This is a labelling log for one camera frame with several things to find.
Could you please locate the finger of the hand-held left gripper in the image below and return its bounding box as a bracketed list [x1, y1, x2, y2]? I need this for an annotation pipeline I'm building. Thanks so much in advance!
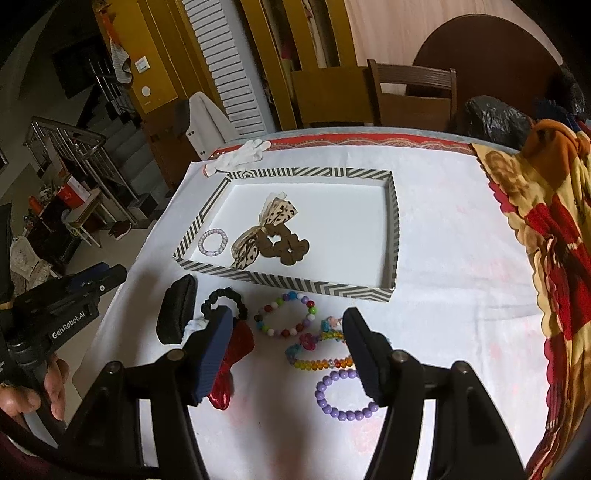
[69, 263, 128, 297]
[156, 274, 199, 345]

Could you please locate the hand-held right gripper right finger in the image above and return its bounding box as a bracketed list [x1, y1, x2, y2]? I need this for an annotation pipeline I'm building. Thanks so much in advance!
[342, 307, 527, 480]

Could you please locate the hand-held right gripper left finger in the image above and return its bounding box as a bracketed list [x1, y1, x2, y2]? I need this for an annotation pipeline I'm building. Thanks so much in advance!
[58, 306, 235, 480]

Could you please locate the white scrunchie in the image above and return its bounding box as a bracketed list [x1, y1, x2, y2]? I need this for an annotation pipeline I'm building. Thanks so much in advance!
[181, 316, 212, 344]

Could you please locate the red shiny hair bow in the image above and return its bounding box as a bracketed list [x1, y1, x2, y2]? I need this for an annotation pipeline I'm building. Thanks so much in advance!
[207, 320, 256, 411]

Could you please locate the black scrunchie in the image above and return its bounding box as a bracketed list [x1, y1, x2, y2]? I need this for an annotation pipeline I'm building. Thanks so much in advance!
[201, 287, 250, 324]

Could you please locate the green bead charm bracelet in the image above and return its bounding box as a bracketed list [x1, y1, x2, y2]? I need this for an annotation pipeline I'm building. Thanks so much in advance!
[318, 316, 348, 344]

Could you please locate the rainbow crystal bead bracelet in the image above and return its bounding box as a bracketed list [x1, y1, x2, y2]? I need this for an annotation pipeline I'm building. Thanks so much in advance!
[285, 333, 356, 371]

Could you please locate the purple bead bracelet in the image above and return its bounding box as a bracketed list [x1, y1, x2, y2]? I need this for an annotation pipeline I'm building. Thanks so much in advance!
[315, 368, 380, 422]

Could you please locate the multicolour round bead bracelet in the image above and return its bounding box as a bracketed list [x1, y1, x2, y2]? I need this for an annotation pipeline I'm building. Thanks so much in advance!
[253, 291, 320, 339]

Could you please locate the striped cardboard box tray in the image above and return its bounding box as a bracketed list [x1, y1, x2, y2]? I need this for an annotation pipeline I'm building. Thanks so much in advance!
[172, 168, 400, 304]

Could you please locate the person's left hand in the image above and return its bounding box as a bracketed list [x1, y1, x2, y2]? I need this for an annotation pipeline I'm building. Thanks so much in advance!
[0, 356, 71, 428]

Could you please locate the metal stair railing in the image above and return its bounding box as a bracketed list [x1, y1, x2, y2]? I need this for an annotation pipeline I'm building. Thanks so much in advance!
[24, 115, 141, 228]

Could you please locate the white glove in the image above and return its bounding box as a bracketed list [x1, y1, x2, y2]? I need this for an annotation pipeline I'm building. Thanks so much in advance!
[204, 139, 274, 179]

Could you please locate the white jacket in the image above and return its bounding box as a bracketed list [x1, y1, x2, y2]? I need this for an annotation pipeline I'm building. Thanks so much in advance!
[186, 91, 242, 160]

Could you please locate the hanging striped cloth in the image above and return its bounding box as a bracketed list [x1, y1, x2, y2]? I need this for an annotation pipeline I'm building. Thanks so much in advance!
[107, 31, 136, 85]

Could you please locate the floral red yellow blanket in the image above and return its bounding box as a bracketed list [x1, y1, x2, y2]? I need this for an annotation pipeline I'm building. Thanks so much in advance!
[470, 119, 591, 480]

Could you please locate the white louvre door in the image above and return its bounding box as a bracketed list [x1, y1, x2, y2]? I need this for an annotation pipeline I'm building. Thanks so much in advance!
[182, 0, 270, 138]

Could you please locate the yellow wooden chair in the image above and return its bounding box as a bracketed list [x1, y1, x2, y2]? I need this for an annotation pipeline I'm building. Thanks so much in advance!
[239, 0, 376, 131]

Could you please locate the brown wooden chair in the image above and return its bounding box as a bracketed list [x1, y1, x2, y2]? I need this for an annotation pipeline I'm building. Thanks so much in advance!
[366, 58, 458, 133]

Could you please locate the black plastic bag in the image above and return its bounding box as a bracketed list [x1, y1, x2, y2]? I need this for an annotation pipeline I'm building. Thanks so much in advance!
[462, 95, 537, 149]

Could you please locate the small pink bead bracelet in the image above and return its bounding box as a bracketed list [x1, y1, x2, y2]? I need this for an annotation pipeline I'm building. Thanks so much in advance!
[198, 228, 229, 256]

